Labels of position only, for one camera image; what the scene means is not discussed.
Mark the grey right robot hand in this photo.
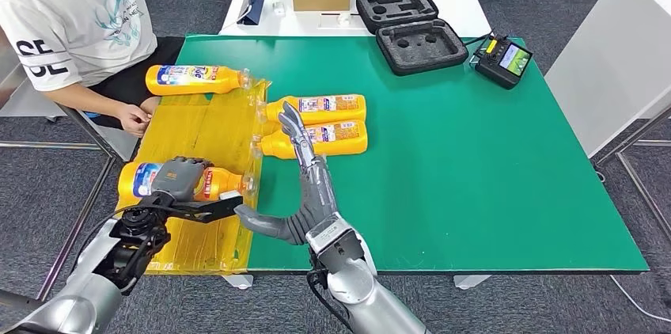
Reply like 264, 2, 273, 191
234, 101, 341, 246

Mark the orange detergent bottle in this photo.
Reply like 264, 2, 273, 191
116, 161, 256, 203
251, 120, 369, 161
145, 64, 252, 97
256, 94, 367, 127

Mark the dark grey bar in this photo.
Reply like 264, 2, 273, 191
0, 289, 46, 313

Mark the person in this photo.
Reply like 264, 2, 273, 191
0, 0, 274, 139

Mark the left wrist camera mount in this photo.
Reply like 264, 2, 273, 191
154, 191, 245, 225

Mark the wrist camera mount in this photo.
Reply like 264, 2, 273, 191
154, 191, 245, 225
305, 211, 378, 276

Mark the green topped work table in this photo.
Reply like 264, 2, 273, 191
175, 33, 651, 290

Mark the yellow plastic wrapped sheet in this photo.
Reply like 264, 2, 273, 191
116, 77, 271, 276

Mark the black remote controller with screen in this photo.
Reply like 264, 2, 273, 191
470, 32, 535, 90

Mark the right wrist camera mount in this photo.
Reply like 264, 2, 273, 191
305, 211, 378, 276

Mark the white floor cable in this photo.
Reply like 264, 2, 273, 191
610, 275, 671, 322

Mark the open black foam case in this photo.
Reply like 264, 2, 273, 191
355, 0, 470, 78

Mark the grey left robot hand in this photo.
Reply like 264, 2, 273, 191
152, 157, 214, 203

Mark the black controller cable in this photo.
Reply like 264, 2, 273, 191
464, 32, 494, 47

